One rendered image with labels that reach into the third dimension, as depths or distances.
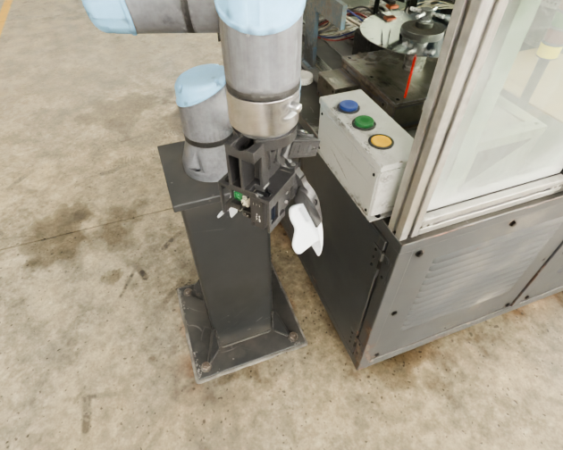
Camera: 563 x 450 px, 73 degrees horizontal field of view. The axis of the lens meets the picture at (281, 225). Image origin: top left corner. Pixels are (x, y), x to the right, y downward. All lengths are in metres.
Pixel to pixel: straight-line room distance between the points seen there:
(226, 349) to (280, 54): 1.23
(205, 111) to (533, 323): 1.46
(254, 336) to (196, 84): 0.96
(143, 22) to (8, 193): 2.05
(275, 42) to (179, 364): 1.28
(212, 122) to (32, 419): 1.16
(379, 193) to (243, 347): 0.88
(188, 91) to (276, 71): 0.48
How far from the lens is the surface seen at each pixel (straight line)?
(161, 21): 0.47
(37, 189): 2.39
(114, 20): 0.48
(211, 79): 0.83
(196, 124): 0.86
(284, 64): 0.37
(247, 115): 0.39
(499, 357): 1.66
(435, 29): 1.19
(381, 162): 0.74
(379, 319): 1.10
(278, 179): 0.45
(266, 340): 1.48
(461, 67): 0.61
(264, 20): 0.35
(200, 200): 0.88
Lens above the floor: 1.33
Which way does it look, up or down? 47 degrees down
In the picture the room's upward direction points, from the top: straight up
